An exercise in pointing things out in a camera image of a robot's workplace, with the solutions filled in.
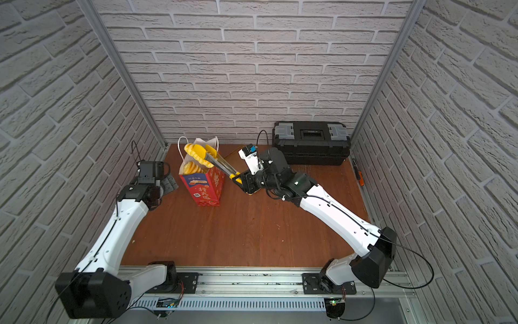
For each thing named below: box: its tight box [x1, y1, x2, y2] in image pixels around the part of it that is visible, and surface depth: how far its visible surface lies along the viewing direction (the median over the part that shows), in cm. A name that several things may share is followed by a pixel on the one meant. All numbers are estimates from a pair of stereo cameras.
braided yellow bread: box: [183, 161, 206, 175], surface depth 80 cm
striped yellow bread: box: [184, 143, 215, 169], surface depth 75 cm
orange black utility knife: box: [352, 157, 365, 187], surface depth 112 cm
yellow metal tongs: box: [193, 143, 243, 185], surface depth 72 cm
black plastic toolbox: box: [271, 121, 352, 166], surface depth 102 cm
